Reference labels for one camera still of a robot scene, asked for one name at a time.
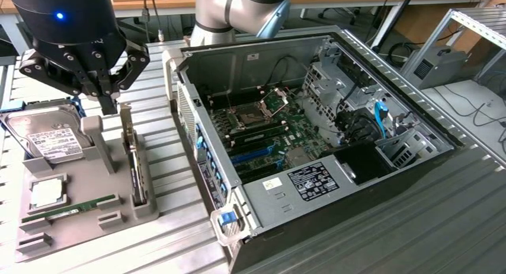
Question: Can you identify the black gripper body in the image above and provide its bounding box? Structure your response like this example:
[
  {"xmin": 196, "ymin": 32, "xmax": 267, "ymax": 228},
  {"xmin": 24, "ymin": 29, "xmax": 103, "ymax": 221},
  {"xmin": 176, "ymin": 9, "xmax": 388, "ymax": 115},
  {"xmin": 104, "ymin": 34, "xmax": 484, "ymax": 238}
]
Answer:
[{"xmin": 6, "ymin": 0, "xmax": 129, "ymax": 79}]

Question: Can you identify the Nvidia graphics card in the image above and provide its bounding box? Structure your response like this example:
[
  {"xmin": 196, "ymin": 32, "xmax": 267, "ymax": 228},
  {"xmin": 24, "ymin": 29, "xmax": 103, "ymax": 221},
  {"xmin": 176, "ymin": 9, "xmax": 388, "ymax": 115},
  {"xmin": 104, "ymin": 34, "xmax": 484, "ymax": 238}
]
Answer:
[{"xmin": 117, "ymin": 103, "xmax": 148, "ymax": 206}]

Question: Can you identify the black office chair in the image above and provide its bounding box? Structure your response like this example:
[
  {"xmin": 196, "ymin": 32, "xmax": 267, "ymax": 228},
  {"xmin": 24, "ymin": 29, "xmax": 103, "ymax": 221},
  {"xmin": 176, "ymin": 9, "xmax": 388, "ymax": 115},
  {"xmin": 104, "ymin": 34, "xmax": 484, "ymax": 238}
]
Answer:
[
  {"xmin": 316, "ymin": 7, "xmax": 361, "ymax": 26},
  {"xmin": 116, "ymin": 16, "xmax": 159, "ymax": 35}
]

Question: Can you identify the hard disk with blue carrier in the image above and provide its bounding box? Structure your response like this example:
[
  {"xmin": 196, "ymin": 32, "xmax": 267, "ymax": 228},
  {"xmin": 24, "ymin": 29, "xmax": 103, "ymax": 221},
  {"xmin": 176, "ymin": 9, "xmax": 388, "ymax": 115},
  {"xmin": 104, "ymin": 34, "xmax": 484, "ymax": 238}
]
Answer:
[{"xmin": 0, "ymin": 95, "xmax": 92, "ymax": 165}]

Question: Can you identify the open PC case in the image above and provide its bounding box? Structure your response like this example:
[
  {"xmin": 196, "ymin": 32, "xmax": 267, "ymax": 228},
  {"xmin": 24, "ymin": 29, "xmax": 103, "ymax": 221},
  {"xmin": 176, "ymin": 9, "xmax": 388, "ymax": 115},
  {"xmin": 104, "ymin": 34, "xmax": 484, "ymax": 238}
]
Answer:
[{"xmin": 161, "ymin": 25, "xmax": 466, "ymax": 274}]

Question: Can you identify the CPU socket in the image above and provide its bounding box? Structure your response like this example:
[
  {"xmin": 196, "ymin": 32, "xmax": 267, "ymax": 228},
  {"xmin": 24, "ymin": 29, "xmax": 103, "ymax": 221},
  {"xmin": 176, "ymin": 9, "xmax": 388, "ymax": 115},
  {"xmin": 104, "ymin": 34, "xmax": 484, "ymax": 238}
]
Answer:
[{"xmin": 232, "ymin": 107, "xmax": 263, "ymax": 130}]

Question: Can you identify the metal socket cover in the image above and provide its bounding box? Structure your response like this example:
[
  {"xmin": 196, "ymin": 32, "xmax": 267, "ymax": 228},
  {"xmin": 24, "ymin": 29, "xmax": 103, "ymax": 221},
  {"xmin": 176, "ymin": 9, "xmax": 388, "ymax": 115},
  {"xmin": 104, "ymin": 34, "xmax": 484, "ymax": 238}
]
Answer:
[{"xmin": 259, "ymin": 88, "xmax": 293, "ymax": 118}]

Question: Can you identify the grey parts rack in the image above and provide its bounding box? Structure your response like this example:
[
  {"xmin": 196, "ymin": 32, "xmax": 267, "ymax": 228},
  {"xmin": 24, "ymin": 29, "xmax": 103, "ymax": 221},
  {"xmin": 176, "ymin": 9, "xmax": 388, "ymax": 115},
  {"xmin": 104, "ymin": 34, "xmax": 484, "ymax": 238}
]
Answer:
[{"xmin": 14, "ymin": 115, "xmax": 161, "ymax": 263}]

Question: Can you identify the silver CPU chip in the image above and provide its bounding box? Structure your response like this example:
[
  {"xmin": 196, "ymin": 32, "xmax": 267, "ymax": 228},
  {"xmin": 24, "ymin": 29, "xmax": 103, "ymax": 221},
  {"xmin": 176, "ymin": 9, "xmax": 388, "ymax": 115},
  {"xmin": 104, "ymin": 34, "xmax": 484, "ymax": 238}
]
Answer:
[{"xmin": 31, "ymin": 178, "xmax": 67, "ymax": 209}]

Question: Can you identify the blue expansion slot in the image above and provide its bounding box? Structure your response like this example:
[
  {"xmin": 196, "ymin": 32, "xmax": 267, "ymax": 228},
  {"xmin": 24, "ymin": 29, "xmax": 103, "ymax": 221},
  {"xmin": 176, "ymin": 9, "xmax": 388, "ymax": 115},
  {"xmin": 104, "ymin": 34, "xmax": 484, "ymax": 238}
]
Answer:
[{"xmin": 231, "ymin": 145, "xmax": 279, "ymax": 165}]

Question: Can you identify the green RAM stick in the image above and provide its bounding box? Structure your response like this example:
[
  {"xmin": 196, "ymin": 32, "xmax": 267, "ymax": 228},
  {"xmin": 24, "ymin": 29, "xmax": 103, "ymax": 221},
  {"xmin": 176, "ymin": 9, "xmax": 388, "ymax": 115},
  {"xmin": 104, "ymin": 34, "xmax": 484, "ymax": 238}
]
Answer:
[{"xmin": 20, "ymin": 195, "xmax": 117, "ymax": 224}]

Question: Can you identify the perforated metal drive cage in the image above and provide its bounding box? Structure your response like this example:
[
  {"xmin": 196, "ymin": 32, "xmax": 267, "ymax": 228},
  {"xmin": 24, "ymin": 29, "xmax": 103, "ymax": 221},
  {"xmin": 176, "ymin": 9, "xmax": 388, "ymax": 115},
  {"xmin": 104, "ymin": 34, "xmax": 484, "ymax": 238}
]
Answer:
[{"xmin": 303, "ymin": 39, "xmax": 382, "ymax": 129}]

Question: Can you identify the silver chipset heatsink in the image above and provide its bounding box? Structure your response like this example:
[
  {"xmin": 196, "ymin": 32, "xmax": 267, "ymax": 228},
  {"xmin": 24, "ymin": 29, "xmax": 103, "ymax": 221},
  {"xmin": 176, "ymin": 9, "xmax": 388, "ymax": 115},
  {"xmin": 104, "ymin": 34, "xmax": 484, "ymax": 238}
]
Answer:
[{"xmin": 287, "ymin": 148, "xmax": 313, "ymax": 165}]

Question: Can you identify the blue case latch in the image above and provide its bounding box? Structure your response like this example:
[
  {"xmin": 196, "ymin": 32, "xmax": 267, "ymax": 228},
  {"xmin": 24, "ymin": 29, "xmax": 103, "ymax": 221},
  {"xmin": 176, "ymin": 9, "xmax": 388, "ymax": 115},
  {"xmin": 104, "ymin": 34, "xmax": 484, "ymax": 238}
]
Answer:
[{"xmin": 219, "ymin": 211, "xmax": 239, "ymax": 227}]

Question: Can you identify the silver power supply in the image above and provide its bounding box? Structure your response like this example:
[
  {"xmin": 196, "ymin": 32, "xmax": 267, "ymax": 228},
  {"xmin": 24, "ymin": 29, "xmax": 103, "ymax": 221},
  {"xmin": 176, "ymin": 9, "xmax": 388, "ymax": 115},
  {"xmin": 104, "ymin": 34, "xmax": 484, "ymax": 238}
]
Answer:
[{"xmin": 240, "ymin": 158, "xmax": 360, "ymax": 230}]

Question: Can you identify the black plastic shroud box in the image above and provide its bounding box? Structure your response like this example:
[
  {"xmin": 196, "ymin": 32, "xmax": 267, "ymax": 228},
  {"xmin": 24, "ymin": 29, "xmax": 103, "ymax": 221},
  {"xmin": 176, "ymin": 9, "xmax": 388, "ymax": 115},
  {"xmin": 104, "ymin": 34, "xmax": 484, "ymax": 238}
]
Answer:
[{"xmin": 318, "ymin": 140, "xmax": 396, "ymax": 186}]

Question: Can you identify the silver disk bay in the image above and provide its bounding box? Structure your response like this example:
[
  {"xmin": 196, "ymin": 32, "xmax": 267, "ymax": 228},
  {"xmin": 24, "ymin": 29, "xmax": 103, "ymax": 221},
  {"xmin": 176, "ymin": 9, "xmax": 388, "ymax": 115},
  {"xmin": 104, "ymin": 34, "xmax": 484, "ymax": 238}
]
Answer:
[{"xmin": 374, "ymin": 128, "xmax": 441, "ymax": 170}]

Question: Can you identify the grey computer tower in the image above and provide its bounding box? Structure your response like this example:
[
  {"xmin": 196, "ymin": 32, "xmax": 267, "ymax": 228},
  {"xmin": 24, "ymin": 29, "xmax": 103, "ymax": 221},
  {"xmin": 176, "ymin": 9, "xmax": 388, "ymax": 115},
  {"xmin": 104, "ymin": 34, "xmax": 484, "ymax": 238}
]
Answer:
[{"xmin": 410, "ymin": 45, "xmax": 482, "ymax": 90}]

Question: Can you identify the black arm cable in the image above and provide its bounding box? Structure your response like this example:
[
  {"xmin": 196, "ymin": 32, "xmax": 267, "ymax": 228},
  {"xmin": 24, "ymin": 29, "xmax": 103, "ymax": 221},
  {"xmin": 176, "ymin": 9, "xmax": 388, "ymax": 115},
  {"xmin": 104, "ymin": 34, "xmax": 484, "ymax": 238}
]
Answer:
[{"xmin": 223, "ymin": 0, "xmax": 241, "ymax": 27}]

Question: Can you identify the black wire bundle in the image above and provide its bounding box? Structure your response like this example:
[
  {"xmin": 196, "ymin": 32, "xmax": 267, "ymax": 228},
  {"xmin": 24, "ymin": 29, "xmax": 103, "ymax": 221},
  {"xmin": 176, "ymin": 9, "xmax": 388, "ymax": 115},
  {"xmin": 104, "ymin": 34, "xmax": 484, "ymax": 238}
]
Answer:
[{"xmin": 334, "ymin": 107, "xmax": 378, "ymax": 144}]

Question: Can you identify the coiled black cable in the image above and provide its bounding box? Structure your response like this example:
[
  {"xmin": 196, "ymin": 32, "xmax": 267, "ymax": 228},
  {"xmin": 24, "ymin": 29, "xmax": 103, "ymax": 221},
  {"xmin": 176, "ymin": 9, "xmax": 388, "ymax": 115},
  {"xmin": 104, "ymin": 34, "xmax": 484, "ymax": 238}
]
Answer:
[{"xmin": 389, "ymin": 42, "xmax": 413, "ymax": 63}]

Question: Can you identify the blue SATA wire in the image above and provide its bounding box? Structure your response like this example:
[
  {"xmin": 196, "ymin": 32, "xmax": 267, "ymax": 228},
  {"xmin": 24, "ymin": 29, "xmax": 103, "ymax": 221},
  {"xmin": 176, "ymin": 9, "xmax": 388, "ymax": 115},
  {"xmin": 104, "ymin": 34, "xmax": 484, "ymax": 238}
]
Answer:
[{"xmin": 373, "ymin": 100, "xmax": 392, "ymax": 140}]

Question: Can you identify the aluminium frame shelf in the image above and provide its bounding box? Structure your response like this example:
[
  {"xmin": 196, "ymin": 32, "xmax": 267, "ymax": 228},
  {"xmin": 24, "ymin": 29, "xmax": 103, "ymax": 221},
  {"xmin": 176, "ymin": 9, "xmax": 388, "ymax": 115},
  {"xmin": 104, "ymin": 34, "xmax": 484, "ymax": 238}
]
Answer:
[{"xmin": 398, "ymin": 7, "xmax": 506, "ymax": 109}]

